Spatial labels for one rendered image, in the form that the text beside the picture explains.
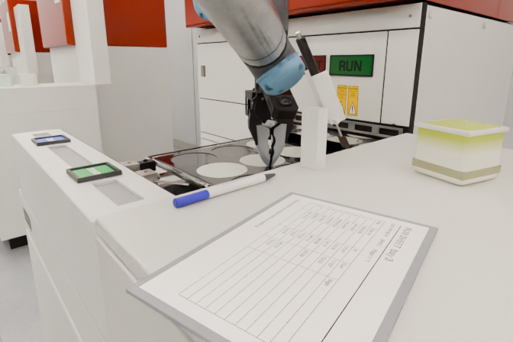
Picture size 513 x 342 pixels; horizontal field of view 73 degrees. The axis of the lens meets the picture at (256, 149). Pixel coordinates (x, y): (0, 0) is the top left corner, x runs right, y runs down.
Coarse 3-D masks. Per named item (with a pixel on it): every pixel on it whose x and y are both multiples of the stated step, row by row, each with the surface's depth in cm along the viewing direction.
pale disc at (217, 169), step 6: (198, 168) 70; (204, 168) 70; (210, 168) 70; (216, 168) 70; (222, 168) 70; (228, 168) 70; (234, 168) 70; (240, 168) 70; (246, 168) 70; (204, 174) 66; (210, 174) 66; (216, 174) 66; (222, 174) 66; (228, 174) 66; (234, 174) 66; (240, 174) 66
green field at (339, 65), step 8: (336, 56) 83; (344, 56) 81; (352, 56) 79; (360, 56) 78; (368, 56) 76; (336, 64) 83; (344, 64) 81; (352, 64) 80; (360, 64) 78; (368, 64) 77; (336, 72) 83; (344, 72) 81; (352, 72) 80; (360, 72) 78; (368, 72) 77
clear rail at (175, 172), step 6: (150, 156) 77; (156, 162) 74; (162, 162) 73; (162, 168) 72; (168, 168) 70; (174, 168) 69; (174, 174) 68; (180, 174) 66; (186, 174) 65; (186, 180) 65; (192, 180) 63; (198, 180) 62; (198, 186) 62; (204, 186) 60
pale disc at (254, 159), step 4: (244, 156) 79; (248, 156) 79; (252, 156) 79; (256, 156) 79; (280, 156) 79; (240, 160) 76; (244, 160) 76; (248, 160) 76; (252, 160) 76; (256, 160) 76; (260, 160) 76; (276, 160) 76; (280, 160) 76; (284, 160) 76; (248, 164) 73; (252, 164) 73; (256, 164) 73; (260, 164) 73; (264, 164) 73; (276, 164) 73
